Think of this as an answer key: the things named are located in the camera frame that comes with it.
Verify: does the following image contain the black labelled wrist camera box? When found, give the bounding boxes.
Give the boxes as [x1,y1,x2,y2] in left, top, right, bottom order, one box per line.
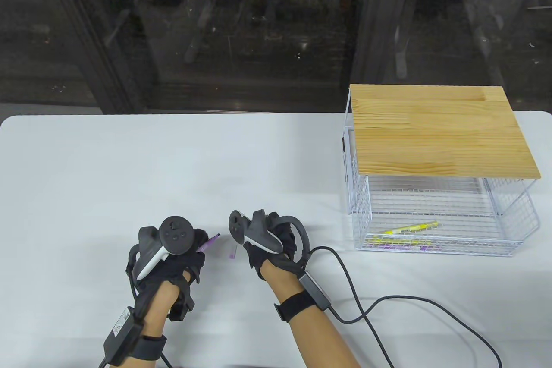
[103,305,145,366]

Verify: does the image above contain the black cable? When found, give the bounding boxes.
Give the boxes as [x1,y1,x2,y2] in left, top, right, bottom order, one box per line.
[100,351,175,368]
[310,246,503,368]

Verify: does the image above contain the person's left forearm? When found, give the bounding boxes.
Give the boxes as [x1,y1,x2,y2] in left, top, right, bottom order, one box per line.
[110,273,190,368]

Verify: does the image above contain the person's right forearm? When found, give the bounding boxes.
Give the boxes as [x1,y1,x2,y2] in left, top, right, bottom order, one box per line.
[261,262,361,368]

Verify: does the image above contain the black wrist strap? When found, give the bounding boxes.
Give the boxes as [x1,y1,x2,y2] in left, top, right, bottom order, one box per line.
[134,334,168,361]
[274,290,317,322]

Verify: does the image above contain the purple double-ended highlighter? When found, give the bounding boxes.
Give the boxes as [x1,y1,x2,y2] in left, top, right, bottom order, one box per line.
[198,233,220,253]
[377,243,441,253]

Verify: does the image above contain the dark window frame post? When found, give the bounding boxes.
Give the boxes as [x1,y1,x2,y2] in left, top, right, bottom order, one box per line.
[37,0,160,114]
[349,0,414,86]

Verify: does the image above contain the black and white controller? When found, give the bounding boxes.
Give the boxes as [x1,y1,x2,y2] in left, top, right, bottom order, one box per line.
[126,216,194,280]
[229,210,312,263]

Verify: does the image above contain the light wooden board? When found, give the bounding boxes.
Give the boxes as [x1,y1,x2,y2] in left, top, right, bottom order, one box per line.
[348,85,542,179]

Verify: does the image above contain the person's right hand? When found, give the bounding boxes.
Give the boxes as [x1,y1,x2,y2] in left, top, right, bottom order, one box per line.
[244,213,304,282]

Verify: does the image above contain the white wire drawer rack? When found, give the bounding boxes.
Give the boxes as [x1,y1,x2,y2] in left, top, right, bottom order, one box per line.
[344,85,540,257]

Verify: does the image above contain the person's left hand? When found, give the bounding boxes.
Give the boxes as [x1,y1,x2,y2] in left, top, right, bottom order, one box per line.
[127,229,208,321]

